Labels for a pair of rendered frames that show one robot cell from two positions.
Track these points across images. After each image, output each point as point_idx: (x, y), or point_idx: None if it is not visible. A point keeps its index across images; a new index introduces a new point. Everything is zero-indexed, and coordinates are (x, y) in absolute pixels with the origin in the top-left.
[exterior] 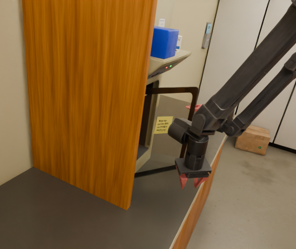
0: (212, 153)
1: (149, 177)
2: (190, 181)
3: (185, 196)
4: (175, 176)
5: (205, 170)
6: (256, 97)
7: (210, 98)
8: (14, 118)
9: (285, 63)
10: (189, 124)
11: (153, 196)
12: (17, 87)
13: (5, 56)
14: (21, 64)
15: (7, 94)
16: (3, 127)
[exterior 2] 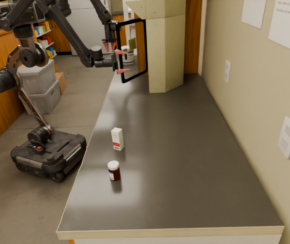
0: (103, 113)
1: (139, 85)
2: (114, 90)
3: (115, 84)
4: (125, 90)
5: (104, 38)
6: (75, 32)
7: (104, 7)
8: (202, 39)
9: (58, 2)
10: (112, 20)
11: (130, 80)
12: (204, 23)
13: (204, 4)
14: (205, 10)
15: (202, 24)
16: (200, 40)
